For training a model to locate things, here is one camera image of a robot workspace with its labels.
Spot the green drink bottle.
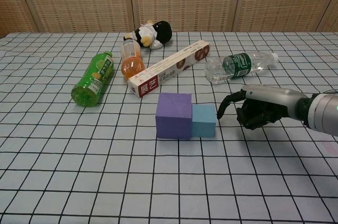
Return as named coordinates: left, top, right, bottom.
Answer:
left=71, top=51, right=115, bottom=107

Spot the light blue checked tablecloth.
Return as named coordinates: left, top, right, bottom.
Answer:
left=0, top=32, right=338, bottom=224

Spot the long white baking paper box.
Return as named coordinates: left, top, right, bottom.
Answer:
left=127, top=40, right=211, bottom=99

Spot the black and white plush toy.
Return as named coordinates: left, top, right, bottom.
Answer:
left=123, top=19, right=173, bottom=50

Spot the clear water bottle green label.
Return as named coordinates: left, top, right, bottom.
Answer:
left=205, top=52, right=279, bottom=85

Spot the large purple foam cube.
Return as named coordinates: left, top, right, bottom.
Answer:
left=155, top=93, right=193, bottom=140

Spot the medium blue foam cube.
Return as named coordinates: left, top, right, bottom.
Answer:
left=190, top=104, right=217, bottom=139

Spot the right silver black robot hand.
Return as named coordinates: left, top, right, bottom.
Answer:
left=216, top=84, right=304, bottom=130

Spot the orange drink bottle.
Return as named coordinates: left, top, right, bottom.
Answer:
left=120, top=38, right=146, bottom=81

